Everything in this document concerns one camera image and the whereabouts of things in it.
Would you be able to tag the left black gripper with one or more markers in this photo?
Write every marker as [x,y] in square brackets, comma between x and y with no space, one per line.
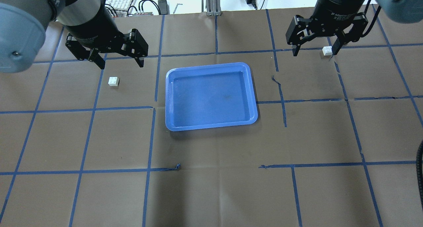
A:
[93,29]

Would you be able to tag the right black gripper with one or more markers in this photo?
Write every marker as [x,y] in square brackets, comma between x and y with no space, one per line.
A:
[333,9]

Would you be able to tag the white block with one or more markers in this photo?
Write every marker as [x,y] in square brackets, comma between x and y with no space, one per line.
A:
[327,51]
[113,81]

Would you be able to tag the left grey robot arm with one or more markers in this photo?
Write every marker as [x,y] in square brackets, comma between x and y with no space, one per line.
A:
[23,30]

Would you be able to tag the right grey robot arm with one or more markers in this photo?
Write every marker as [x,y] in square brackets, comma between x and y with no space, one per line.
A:
[400,11]

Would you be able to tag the blue plastic tray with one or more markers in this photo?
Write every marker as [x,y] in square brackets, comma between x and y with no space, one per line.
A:
[210,96]

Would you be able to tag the white keyboard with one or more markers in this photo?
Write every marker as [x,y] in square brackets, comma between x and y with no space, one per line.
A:
[119,5]

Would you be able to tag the black power adapter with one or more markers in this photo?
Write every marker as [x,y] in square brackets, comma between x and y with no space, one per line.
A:
[163,7]

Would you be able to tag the brown paper table cover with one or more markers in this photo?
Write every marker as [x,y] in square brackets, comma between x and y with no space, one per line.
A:
[334,144]

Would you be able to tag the aluminium frame post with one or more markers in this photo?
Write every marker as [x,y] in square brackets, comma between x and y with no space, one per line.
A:
[213,8]

